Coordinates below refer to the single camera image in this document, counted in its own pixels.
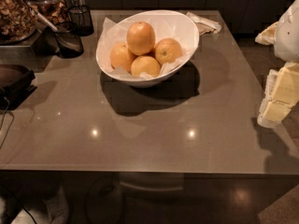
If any white oval bowl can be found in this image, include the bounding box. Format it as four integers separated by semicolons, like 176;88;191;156
95;9;201;89

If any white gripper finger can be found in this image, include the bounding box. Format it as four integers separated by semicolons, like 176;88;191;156
257;69;278;129

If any folded paper napkin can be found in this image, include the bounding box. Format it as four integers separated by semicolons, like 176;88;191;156
187;12;221;35

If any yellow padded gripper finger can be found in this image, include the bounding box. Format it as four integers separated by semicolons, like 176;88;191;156
263;62;299;122

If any black mesh cup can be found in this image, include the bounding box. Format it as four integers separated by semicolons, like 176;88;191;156
68;5;94;36

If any dark tray device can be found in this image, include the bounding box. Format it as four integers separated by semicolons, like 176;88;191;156
0;64;36;110

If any thin black cable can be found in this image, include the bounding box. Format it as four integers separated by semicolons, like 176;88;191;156
0;97;15;150

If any white paper bowl liner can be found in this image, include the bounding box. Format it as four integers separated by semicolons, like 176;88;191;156
98;12;198;81

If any orange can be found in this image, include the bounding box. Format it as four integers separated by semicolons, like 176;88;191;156
154;38;182;65
126;21;156;55
110;42;136;72
131;56;161;77

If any large glass snack jar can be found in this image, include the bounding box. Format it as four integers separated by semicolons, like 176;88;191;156
0;0;36;45

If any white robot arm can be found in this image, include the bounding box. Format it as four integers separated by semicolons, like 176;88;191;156
255;0;299;129

